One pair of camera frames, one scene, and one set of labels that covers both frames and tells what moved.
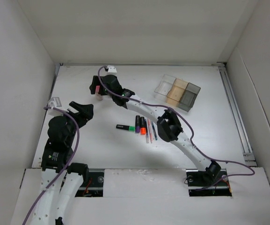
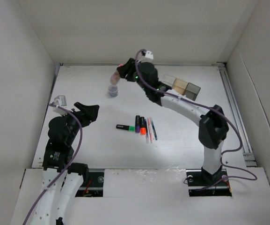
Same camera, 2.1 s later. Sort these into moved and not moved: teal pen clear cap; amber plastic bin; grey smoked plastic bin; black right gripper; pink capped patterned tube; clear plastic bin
Moved: black right gripper; pink capped patterned tube
Not moved: clear plastic bin; amber plastic bin; grey smoked plastic bin; teal pen clear cap
